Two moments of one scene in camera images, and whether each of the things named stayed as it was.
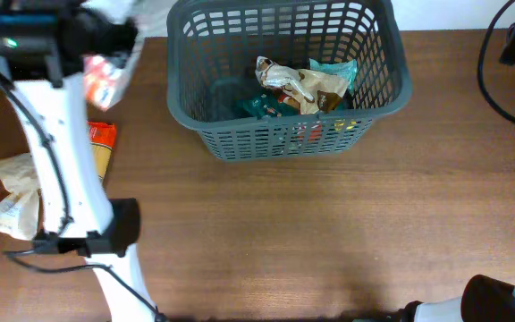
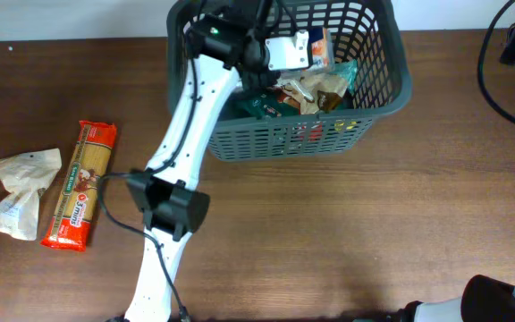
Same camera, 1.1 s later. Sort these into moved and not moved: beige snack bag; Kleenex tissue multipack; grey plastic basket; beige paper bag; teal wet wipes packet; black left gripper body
Moved: black left gripper body; Kleenex tissue multipack
Not moved: beige paper bag; grey plastic basket; beige snack bag; teal wet wipes packet
